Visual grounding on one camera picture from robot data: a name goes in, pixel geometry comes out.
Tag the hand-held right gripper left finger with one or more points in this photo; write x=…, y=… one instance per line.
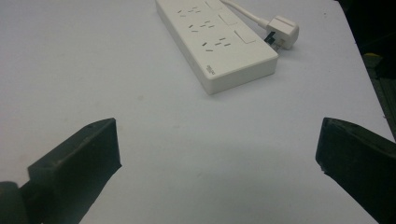
x=77, y=168

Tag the white power plug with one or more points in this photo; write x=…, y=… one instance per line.
x=281, y=31

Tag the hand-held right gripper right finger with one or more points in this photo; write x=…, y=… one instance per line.
x=361, y=161

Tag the white power strip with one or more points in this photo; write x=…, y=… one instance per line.
x=214, y=40

